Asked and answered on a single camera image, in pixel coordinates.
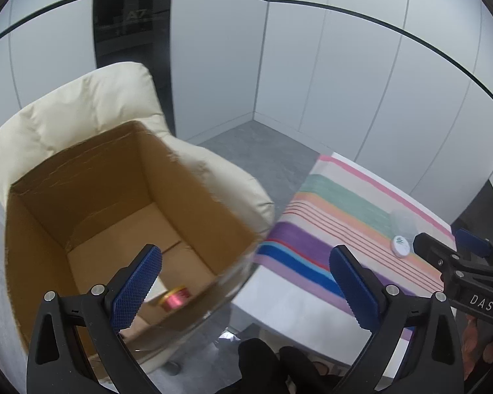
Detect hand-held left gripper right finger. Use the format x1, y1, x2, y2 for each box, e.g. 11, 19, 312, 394
329, 244, 466, 394

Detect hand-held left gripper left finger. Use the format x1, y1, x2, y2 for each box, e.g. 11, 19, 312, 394
27, 244, 163, 394

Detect striped colourful cloth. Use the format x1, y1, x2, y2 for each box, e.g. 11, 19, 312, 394
252, 154, 455, 342

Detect red can with yellow lid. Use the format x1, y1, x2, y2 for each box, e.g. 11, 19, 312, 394
158, 285, 192, 311

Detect clear plastic container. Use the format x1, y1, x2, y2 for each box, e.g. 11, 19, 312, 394
390, 209, 420, 239

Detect cream padded chair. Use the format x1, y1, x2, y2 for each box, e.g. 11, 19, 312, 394
0, 62, 276, 375

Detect black glass door panel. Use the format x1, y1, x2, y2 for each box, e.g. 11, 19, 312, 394
92, 0, 176, 137

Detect person's right hand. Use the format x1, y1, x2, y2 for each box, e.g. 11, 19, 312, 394
462, 314, 493, 380

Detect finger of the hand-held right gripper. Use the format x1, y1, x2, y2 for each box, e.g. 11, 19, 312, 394
412, 232, 463, 285
454, 228, 493, 272

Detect white round container green print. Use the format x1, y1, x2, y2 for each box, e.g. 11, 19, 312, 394
390, 235, 414, 258

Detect person's black clothed legs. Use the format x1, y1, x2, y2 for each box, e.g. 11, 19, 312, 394
214, 337, 354, 394

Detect brown cardboard box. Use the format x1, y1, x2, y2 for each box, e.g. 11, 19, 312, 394
4, 121, 268, 357

